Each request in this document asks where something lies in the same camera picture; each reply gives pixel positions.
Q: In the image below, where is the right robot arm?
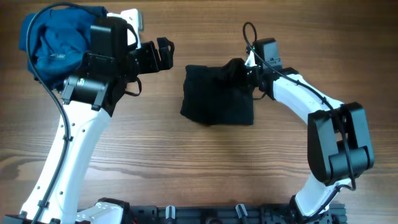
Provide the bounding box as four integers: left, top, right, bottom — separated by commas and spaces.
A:
247, 66, 374, 223

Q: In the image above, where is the blue crumpled garment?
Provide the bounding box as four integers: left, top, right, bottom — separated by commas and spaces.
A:
29, 7, 96, 90

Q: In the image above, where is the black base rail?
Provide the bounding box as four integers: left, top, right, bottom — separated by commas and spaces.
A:
128, 204, 348, 224

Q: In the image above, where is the black t-shirt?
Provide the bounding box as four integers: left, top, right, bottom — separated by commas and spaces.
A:
180, 58, 254, 125

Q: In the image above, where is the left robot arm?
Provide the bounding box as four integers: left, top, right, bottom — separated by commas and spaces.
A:
3, 17, 175, 223

